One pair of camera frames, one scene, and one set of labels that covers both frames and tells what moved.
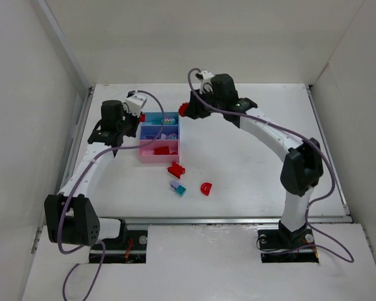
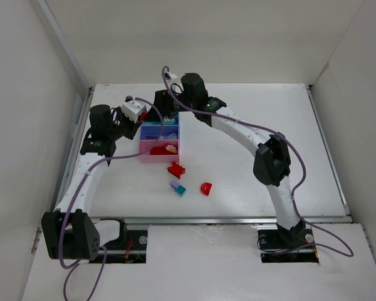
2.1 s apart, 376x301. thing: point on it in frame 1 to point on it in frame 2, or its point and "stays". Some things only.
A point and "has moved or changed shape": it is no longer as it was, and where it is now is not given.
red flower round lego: [182, 109] has moved or changed shape
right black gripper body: [193, 110] to [162, 105]
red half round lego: [205, 188] stays
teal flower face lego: [168, 120] stays
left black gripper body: [133, 122] stays
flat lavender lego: [174, 184] stays
